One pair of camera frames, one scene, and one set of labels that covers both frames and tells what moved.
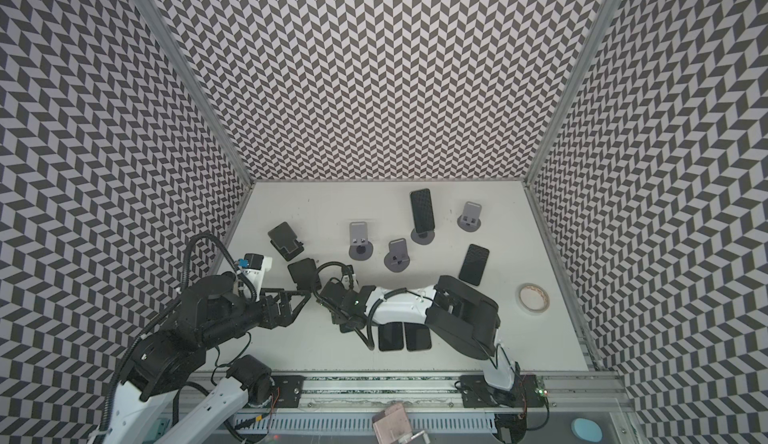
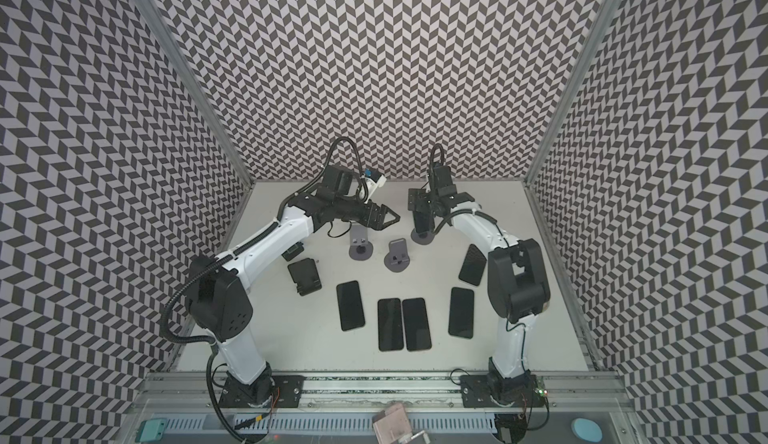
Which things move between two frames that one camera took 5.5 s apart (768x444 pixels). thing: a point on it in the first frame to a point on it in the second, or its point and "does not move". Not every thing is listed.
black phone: [418, 336] does not move
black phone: [474, 264] does not move
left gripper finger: [285, 315] to [383, 213]
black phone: [422, 210] does not move
